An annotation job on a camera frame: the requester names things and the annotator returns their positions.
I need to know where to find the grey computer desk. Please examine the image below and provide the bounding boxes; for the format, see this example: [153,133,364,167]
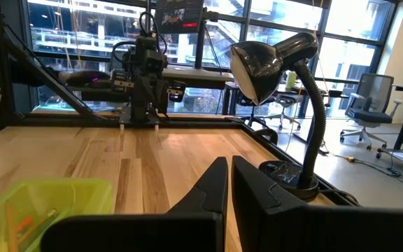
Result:
[57,65,236,116]

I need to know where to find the black computer mouse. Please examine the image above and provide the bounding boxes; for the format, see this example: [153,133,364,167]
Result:
[66,69,112,88]

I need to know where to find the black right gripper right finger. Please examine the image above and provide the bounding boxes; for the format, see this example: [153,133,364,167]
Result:
[232,155,403,252]

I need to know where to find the orange pencil pink eraser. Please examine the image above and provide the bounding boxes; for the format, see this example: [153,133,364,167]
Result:
[4,202,20,252]

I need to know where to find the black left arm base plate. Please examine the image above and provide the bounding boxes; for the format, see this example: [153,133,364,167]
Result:
[118,116,161,127]

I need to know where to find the green cup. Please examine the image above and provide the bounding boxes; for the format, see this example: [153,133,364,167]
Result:
[285,70,299,90]

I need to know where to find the red pen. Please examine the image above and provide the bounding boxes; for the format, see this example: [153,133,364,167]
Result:
[15,216,34,235]

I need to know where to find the grey mesh office chair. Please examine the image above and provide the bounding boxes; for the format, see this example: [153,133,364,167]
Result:
[339,73,403,152]

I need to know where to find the computer monitor on pole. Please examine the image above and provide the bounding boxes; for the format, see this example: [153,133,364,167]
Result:
[155,0,206,35]

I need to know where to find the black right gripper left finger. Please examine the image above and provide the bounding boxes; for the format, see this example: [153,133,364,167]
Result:
[40,156,229,252]

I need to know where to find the black gooseneck desk lamp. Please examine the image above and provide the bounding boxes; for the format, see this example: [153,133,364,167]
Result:
[229,31,327,203]

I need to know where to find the black frame hook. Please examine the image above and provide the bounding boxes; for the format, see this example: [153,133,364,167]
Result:
[253,127,279,145]

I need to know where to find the yellow transparent plastic supply box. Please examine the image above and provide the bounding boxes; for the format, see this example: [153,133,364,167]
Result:
[0,177,113,252]

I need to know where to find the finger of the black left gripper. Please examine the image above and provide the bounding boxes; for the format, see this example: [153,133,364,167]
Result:
[150,76,167,109]
[134,75,153,109]

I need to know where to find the black lamp cord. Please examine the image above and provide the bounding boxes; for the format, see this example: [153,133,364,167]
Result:
[320,188,360,207]

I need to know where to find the black office chair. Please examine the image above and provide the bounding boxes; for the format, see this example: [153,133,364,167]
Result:
[235,91,303,131]

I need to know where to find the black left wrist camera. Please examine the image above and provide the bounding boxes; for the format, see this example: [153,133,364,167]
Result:
[131,36,169,71]

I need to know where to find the yellow extension cable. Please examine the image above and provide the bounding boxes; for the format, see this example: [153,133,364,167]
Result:
[327,150,403,192]

